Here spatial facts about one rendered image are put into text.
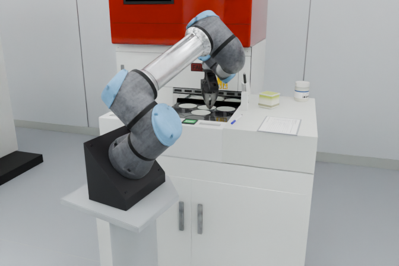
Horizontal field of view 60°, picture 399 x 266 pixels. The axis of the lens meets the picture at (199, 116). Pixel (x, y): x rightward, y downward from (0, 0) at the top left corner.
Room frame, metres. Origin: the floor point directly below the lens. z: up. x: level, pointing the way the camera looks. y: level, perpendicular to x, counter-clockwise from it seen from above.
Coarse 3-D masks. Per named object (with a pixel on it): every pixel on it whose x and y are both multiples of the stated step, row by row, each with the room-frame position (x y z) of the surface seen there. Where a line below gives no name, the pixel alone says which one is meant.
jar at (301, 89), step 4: (296, 84) 1.70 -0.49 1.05; (300, 84) 1.69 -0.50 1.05; (304, 84) 1.68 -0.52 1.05; (308, 84) 1.69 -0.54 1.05; (296, 88) 1.70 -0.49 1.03; (300, 88) 1.69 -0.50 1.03; (304, 88) 1.68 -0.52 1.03; (308, 88) 1.69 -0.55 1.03; (296, 92) 1.70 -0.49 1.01; (300, 92) 1.68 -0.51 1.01; (304, 92) 1.68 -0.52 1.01; (308, 92) 1.69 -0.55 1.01; (296, 96) 1.70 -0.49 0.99; (300, 96) 1.68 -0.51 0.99; (304, 96) 1.68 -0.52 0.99; (308, 96) 1.70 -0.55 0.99; (296, 100) 1.70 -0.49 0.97; (300, 100) 1.68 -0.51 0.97; (304, 100) 1.68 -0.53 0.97
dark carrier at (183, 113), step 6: (180, 102) 1.93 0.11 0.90; (174, 108) 1.80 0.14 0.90; (180, 108) 1.80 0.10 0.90; (186, 108) 1.80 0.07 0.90; (192, 108) 1.80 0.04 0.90; (216, 108) 1.80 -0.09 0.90; (180, 114) 1.68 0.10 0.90; (186, 114) 1.68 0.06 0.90; (192, 114) 1.68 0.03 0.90; (210, 114) 1.68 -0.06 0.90; (216, 114) 1.68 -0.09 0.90; (222, 114) 1.68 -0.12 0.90; (228, 114) 1.69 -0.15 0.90; (204, 120) 1.58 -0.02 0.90; (210, 120) 1.58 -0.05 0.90; (216, 120) 1.58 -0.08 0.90; (222, 120) 1.58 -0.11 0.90; (228, 120) 1.58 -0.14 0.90
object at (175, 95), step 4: (176, 96) 1.97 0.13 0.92; (180, 96) 1.97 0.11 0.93; (184, 96) 1.96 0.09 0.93; (188, 96) 1.95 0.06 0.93; (192, 96) 1.94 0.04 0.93; (196, 96) 1.94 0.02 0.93; (200, 96) 1.93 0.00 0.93; (220, 96) 1.90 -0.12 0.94; (224, 96) 1.90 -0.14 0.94; (228, 96) 1.90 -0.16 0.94; (176, 100) 1.97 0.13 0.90; (220, 100) 1.90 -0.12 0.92; (224, 100) 1.89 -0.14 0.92; (228, 100) 1.88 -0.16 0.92; (232, 100) 1.88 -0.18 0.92; (236, 100) 1.87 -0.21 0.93; (240, 100) 1.86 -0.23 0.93
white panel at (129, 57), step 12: (120, 48) 2.09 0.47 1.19; (132, 48) 2.06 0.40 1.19; (144, 48) 2.04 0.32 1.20; (156, 48) 2.02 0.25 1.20; (168, 48) 2.00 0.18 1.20; (120, 60) 2.09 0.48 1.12; (132, 60) 2.07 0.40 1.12; (144, 60) 2.04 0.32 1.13; (180, 72) 1.98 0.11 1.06; (192, 72) 1.96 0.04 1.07; (240, 72) 1.88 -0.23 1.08; (168, 84) 2.00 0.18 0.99; (180, 84) 1.98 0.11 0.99; (192, 84) 1.96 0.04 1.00; (228, 84) 1.90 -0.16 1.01; (240, 84) 1.88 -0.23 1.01; (168, 96) 2.00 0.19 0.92
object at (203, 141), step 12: (108, 120) 1.41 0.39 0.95; (120, 120) 1.39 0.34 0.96; (192, 132) 1.30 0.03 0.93; (204, 132) 1.29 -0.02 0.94; (216, 132) 1.27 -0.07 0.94; (180, 144) 1.32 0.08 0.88; (192, 144) 1.30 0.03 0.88; (204, 144) 1.29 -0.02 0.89; (216, 144) 1.27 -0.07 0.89; (180, 156) 1.32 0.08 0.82; (192, 156) 1.30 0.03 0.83; (204, 156) 1.29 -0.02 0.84; (216, 156) 1.27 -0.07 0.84
